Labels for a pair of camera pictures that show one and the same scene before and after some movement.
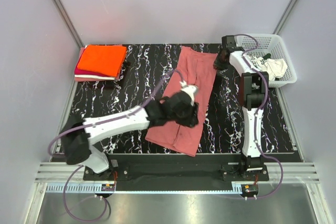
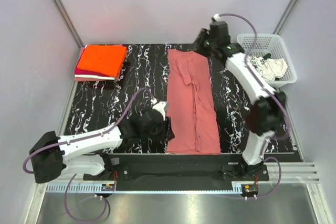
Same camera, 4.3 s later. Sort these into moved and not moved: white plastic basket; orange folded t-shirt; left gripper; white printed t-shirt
Moved: left gripper
Not moved: orange folded t-shirt; white printed t-shirt; white plastic basket
